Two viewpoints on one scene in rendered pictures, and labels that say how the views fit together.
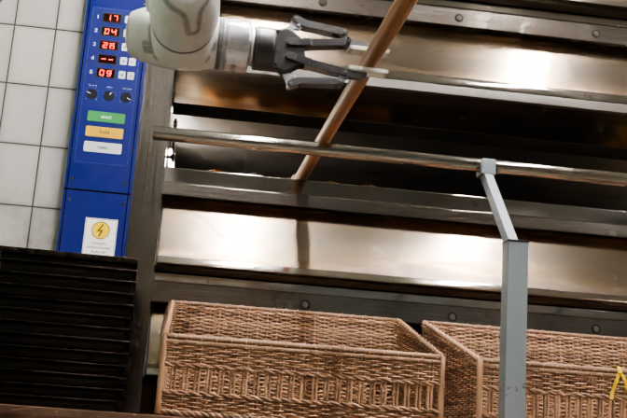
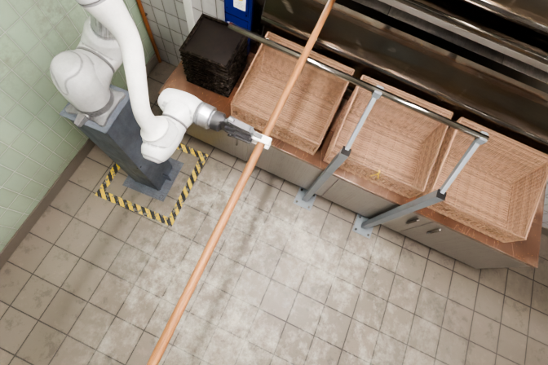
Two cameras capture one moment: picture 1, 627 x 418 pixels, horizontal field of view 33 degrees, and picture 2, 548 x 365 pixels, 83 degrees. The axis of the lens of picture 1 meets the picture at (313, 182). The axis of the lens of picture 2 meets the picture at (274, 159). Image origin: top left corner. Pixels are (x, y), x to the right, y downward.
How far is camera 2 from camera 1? 217 cm
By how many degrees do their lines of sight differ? 83
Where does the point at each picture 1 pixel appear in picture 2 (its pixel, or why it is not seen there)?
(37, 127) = not seen: outside the picture
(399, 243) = (369, 41)
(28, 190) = not seen: outside the picture
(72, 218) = not seen: outside the picture
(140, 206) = not seen: outside the picture
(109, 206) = not seen: outside the picture
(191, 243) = (277, 11)
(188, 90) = not seen: outside the picture
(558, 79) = not seen: outside the picture
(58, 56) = not seen: outside the picture
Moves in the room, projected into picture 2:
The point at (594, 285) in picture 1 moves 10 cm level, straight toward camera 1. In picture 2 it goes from (450, 90) to (439, 101)
